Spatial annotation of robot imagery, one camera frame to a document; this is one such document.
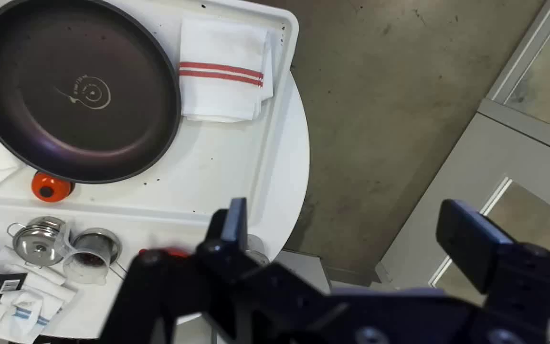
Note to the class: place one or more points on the narrow metal cup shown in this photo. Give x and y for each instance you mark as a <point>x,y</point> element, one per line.
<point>94,251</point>

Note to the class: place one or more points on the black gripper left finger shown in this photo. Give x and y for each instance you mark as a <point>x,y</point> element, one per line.
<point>237,221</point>

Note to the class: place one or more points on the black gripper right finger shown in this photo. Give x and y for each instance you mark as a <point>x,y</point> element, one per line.
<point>472,246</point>

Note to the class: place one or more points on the small orange knob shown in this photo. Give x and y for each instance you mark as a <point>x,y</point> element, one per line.
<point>51,186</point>

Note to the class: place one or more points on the wide shiny metal cup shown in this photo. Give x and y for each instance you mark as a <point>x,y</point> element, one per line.
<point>38,242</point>

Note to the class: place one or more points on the grey cabinet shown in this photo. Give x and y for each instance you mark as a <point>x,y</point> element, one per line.
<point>510,154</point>

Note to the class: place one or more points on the white towel with red stripes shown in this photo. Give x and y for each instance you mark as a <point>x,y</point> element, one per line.
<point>223,45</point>

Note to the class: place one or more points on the black packet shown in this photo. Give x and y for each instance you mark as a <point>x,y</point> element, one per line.
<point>2,286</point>

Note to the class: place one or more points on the dark nonstick frying pan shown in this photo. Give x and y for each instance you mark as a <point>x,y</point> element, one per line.
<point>76,96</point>

